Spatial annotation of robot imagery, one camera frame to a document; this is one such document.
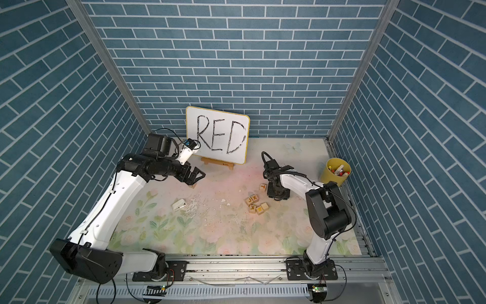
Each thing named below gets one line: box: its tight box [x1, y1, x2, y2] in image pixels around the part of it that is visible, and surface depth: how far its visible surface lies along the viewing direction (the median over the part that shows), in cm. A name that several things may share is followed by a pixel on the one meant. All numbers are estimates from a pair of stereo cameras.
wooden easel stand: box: [200, 157, 235, 171], surface depth 104 cm
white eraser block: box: [171, 198, 187, 211], surface depth 91 cm
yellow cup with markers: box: [320, 157, 352, 187], surface depth 91 cm
